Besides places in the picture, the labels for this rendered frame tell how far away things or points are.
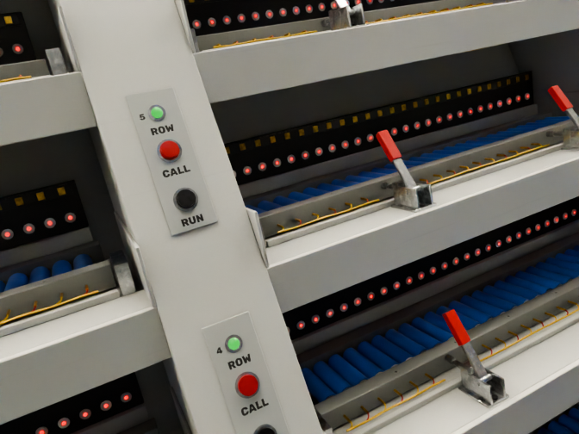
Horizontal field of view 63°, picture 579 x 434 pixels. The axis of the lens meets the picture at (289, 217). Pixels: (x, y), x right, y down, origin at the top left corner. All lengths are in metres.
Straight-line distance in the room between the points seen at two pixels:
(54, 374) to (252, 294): 0.16
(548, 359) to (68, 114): 0.53
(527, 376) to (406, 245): 0.19
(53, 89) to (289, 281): 0.25
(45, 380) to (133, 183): 0.16
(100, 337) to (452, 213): 0.34
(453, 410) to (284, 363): 0.19
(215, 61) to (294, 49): 0.08
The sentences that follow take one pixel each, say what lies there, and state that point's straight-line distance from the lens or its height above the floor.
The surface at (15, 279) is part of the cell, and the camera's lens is 0.52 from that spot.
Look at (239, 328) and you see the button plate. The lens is 0.40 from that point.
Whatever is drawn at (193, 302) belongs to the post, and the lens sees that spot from 0.39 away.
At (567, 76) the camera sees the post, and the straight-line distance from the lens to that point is 0.90.
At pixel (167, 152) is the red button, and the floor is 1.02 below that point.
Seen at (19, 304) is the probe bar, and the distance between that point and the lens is 0.46.
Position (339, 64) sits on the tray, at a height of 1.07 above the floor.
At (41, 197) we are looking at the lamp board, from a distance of 0.56.
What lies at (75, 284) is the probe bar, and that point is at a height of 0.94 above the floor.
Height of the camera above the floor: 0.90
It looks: 5 degrees up
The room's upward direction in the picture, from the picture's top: 19 degrees counter-clockwise
